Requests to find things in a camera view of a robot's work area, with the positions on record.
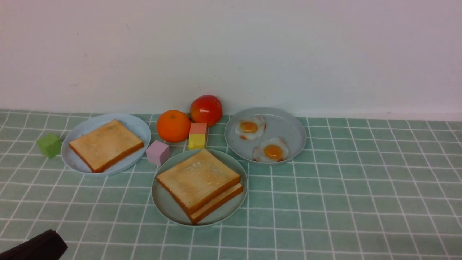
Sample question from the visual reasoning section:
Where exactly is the left rear fried egg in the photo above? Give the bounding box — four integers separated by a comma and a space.
235, 115, 267, 140

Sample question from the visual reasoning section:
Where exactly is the toast slice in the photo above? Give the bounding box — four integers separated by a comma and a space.
156, 149, 242, 217
68, 120, 145, 173
189, 184, 244, 225

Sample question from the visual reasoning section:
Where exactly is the orange fruit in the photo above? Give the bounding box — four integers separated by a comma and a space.
156, 110, 192, 143

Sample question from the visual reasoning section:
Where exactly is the right fried egg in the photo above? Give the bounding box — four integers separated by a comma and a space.
253, 138, 289, 163

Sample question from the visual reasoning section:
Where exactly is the pink cube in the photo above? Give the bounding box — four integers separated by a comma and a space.
145, 140, 170, 166

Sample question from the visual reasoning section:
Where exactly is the green plate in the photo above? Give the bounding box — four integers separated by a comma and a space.
151, 149, 248, 227

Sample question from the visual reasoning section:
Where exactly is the pink yellow block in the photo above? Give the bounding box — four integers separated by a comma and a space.
188, 123, 208, 150

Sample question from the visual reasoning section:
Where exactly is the grey egg plate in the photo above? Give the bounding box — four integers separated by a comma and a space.
224, 107, 307, 164

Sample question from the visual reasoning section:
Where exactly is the fried egg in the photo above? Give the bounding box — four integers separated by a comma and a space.
253, 138, 289, 163
235, 115, 267, 140

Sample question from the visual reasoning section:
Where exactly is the light blue bread plate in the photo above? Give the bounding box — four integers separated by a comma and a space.
61, 114, 151, 176

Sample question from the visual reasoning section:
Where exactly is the red apple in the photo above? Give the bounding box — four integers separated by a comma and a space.
189, 95, 223, 128

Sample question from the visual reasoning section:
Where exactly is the green cube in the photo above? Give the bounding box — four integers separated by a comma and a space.
37, 133, 62, 159

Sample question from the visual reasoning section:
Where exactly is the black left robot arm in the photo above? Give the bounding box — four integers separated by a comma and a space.
0, 229, 68, 260

